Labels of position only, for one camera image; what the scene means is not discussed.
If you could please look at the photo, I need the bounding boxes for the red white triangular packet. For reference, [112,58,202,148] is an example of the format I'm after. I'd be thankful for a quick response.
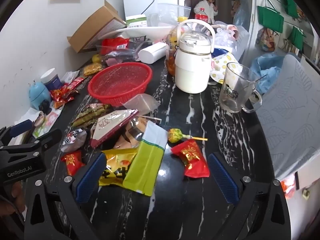
[90,109,139,148]

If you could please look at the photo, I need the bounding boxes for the yellow black snack bag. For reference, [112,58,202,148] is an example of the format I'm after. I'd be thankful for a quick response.
[99,148,138,187]

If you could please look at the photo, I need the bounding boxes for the red gold snack packet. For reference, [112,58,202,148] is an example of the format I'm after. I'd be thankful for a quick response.
[171,139,210,178]

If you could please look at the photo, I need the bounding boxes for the green white snack pouch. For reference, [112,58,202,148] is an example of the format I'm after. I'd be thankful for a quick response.
[123,121,168,197]

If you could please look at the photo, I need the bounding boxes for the clear brown biscuit packet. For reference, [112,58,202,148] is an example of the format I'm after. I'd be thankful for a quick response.
[114,115,161,150]

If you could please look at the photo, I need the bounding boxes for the green yellow lollipop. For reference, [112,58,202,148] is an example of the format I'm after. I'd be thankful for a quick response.
[168,128,208,143]

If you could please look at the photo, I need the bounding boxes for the person's left hand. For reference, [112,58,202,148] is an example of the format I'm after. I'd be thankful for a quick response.
[0,181,25,217]

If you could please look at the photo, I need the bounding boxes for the small red candy packet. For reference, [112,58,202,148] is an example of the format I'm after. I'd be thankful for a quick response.
[60,150,84,176]

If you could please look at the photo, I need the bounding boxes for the black white small packet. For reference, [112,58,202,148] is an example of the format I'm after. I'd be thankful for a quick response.
[61,128,87,153]

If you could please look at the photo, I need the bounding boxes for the blue round figurine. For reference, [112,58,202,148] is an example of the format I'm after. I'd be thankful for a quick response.
[28,80,52,114]

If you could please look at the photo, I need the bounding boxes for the red wrapped candies pile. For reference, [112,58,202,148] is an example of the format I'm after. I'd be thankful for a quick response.
[50,77,85,109]

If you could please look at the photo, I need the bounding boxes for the blue jar white lid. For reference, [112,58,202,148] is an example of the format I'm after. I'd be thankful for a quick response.
[40,68,62,91]

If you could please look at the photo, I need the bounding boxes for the green brown snack packs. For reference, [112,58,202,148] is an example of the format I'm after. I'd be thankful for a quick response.
[72,103,113,128]

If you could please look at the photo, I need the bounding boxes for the white leaf pattern chair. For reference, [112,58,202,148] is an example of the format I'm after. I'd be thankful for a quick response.
[257,55,319,180]

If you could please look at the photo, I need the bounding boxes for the red plastic basket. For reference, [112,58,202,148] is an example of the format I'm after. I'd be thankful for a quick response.
[88,62,152,107]

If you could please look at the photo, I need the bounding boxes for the clear plastic bag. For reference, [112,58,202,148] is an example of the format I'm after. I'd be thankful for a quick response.
[123,94,160,115]

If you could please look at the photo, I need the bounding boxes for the glass mug with cat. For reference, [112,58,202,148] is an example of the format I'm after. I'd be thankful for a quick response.
[219,62,263,114]

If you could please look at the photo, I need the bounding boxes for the red bag in clear tray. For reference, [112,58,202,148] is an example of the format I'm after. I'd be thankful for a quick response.
[96,37,149,66]

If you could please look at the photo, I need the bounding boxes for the blue plastic bag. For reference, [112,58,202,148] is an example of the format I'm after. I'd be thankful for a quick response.
[250,53,284,94]

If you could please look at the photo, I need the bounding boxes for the cardboard box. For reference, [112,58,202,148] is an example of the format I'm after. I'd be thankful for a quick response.
[67,0,126,53]

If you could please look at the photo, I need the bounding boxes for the white paper roll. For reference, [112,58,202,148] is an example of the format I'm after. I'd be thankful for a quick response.
[138,42,167,64]

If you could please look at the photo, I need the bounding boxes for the smiley pattern cloth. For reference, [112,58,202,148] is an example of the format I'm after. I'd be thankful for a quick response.
[210,52,241,84]

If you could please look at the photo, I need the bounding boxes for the white thermos jug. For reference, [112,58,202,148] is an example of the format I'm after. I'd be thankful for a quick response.
[175,19,215,94]

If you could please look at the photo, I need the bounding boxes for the white pink plastic bag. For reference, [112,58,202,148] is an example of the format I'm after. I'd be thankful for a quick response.
[212,23,249,59]

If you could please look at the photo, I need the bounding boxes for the green hanging bag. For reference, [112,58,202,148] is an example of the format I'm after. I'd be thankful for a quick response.
[257,0,284,33]

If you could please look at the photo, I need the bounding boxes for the red cola bottle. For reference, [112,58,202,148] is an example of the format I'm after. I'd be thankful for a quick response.
[195,8,208,23]

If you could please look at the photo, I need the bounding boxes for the person in white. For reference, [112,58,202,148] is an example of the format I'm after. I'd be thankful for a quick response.
[194,0,218,24]

